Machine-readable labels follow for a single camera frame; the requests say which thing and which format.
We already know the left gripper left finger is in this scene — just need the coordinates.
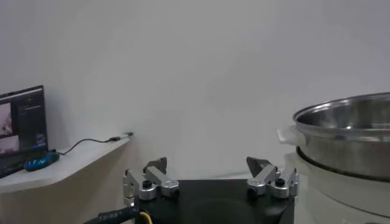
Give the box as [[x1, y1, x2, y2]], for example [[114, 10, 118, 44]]
[[122, 156, 180, 208]]

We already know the black laptop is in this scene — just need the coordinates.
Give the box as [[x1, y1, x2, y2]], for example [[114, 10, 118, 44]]
[[0, 85, 49, 179]]

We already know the white electric cooker pot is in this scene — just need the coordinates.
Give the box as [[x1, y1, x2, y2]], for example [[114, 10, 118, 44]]
[[283, 152, 390, 224]]

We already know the black adapter cable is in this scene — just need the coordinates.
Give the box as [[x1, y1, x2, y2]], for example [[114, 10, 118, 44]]
[[57, 131, 134, 156]]

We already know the blue computer mouse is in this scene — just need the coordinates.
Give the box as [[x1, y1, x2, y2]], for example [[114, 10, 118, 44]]
[[23, 151, 60, 172]]

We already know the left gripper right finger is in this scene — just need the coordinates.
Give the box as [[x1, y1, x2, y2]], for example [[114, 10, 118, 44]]
[[246, 156, 300, 199]]

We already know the stainless steel steamer basket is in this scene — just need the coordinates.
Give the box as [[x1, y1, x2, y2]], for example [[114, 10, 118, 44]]
[[277, 92, 390, 183]]

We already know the white side desk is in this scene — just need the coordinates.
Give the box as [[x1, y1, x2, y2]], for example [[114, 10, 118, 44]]
[[0, 135, 132, 195]]

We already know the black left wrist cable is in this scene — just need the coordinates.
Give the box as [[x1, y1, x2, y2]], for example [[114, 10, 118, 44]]
[[82, 206, 153, 224]]

